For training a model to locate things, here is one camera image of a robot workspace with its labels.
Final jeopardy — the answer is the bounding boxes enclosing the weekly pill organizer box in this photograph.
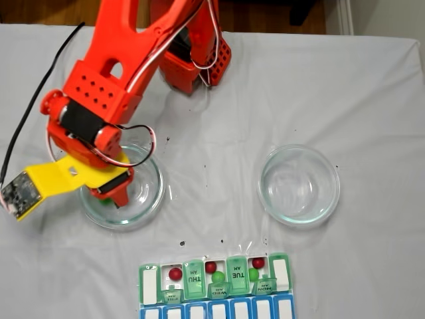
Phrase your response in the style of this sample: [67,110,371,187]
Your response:
[137,251,296,319]

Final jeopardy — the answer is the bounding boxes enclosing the glass bowl for green balls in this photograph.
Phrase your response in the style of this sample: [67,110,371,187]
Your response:
[78,142,166,230]

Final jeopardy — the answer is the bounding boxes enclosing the glass bowl for red balls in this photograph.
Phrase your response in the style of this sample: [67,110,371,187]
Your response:
[258,143,342,229]

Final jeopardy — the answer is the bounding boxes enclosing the dark wooden furniture piece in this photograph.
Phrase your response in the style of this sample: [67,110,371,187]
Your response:
[289,0,328,26]

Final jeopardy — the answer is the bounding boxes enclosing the white tablecloth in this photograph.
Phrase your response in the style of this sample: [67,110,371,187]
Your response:
[0,22,425,319]

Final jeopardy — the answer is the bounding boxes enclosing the thin servo wire bundle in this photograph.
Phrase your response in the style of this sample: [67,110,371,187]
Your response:
[46,124,157,169]

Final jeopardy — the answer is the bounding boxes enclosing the thick black camera cable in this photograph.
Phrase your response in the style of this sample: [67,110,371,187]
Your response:
[0,21,86,182]

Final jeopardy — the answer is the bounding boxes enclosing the white wall baseboard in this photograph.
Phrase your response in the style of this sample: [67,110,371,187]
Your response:
[331,0,355,35]

